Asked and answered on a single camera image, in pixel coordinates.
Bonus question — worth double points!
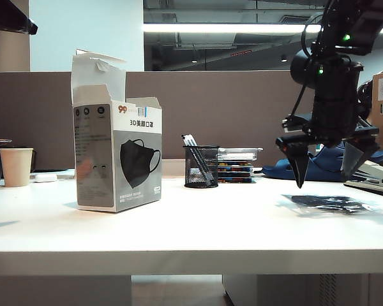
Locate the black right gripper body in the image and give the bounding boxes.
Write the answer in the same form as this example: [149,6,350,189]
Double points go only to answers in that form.
[309,56,380,148]

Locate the pens in holder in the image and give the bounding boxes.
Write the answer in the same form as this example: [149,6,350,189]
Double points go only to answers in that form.
[187,135,218,187]

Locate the white capped pen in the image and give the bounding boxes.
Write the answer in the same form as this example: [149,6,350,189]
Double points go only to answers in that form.
[181,135,211,187]

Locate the black mask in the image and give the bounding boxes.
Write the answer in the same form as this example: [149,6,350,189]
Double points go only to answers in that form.
[280,193,377,217]

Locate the beige paper cup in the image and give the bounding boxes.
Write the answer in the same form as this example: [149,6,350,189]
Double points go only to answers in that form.
[0,148,34,188]

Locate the small white case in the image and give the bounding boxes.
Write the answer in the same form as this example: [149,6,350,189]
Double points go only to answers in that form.
[31,173,58,184]

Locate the navy blue slipper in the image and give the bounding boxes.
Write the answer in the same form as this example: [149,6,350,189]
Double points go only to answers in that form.
[262,152,345,182]

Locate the brown desk partition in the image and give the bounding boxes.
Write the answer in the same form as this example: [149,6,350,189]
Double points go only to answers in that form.
[0,71,376,170]

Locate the grey desk support panel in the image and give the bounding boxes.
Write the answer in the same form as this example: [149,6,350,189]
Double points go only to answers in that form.
[0,274,132,306]

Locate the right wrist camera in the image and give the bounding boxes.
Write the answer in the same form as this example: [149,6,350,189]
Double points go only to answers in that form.
[280,113,312,134]

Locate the black mesh pen holder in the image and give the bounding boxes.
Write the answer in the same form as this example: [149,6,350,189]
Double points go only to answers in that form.
[182,145,220,189]

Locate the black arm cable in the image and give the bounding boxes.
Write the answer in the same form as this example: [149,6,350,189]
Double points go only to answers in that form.
[289,12,326,119]

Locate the beige stapler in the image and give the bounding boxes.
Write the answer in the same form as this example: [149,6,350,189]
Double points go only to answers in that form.
[354,160,383,189]

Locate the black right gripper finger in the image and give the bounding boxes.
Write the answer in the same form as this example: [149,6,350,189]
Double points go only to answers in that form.
[341,135,380,180]
[276,136,310,189]

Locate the dark blue cloth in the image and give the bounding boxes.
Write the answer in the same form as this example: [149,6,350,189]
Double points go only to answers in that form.
[306,142,383,182]

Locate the long ceiling light strip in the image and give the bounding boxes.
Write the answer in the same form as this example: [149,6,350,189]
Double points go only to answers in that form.
[143,24,383,34]

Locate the clear plastic tray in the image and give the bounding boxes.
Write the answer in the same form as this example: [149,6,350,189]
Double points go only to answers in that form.
[217,147,264,162]

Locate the white grey cardboard mask box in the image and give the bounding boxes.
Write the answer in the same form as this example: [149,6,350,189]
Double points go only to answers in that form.
[70,48,163,214]

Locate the beige round pillar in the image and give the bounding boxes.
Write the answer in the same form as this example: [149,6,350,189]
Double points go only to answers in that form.
[0,30,31,73]

